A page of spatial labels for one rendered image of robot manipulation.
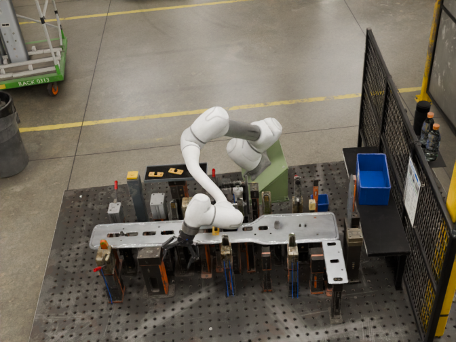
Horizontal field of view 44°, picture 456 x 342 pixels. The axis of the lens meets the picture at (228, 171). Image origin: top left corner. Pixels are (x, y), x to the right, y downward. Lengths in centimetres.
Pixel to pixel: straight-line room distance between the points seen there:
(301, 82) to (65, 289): 380
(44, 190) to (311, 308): 301
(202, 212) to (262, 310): 73
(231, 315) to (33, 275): 197
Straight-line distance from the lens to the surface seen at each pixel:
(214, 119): 306
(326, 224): 317
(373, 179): 342
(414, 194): 290
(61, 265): 362
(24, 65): 695
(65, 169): 554
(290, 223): 317
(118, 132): 586
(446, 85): 552
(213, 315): 316
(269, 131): 354
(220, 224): 278
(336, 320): 312
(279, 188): 367
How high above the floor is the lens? 323
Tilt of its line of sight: 39 degrees down
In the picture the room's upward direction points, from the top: 6 degrees counter-clockwise
